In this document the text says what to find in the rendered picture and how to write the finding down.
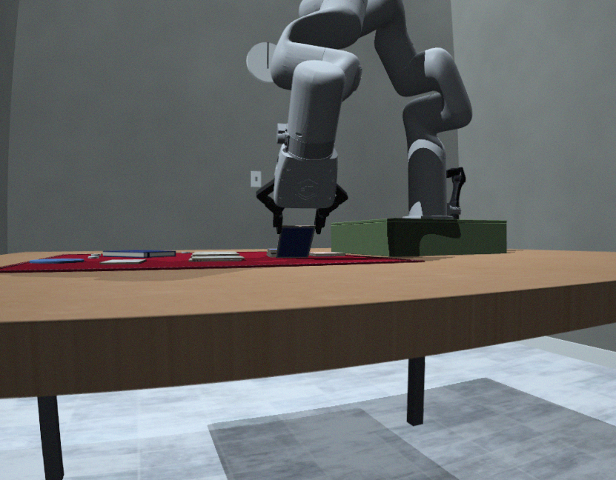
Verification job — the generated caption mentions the blue round disc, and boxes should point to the blue round disc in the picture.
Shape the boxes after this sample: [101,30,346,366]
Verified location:
[30,259,85,264]

